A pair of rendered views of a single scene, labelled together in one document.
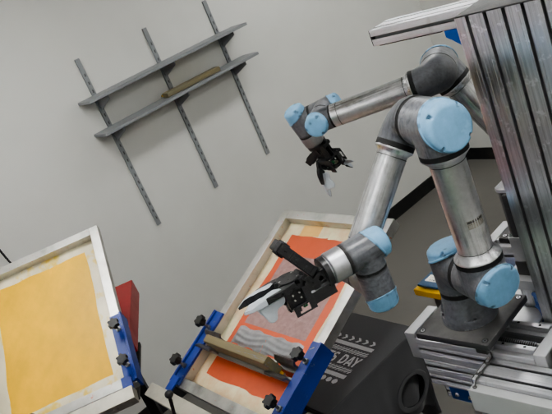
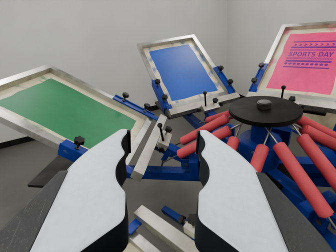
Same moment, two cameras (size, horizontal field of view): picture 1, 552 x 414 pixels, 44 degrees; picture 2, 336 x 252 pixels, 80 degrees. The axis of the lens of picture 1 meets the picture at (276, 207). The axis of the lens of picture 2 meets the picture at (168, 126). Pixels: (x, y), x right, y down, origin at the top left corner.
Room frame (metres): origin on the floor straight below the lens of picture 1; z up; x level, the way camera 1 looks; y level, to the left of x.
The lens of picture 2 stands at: (1.38, 0.04, 1.74)
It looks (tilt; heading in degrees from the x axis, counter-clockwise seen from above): 28 degrees down; 107
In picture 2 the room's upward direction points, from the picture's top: 8 degrees counter-clockwise
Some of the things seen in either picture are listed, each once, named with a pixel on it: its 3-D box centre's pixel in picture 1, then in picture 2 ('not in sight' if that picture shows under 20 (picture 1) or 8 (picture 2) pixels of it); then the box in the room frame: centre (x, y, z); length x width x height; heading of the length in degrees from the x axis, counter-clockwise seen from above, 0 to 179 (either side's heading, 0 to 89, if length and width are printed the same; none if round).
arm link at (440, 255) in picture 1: (454, 263); not in sight; (1.59, -0.37, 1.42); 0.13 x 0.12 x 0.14; 14
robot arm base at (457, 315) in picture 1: (465, 299); not in sight; (1.60, -0.37, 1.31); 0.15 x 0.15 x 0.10
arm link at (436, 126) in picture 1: (460, 204); not in sight; (1.47, -0.40, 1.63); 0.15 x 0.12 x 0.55; 14
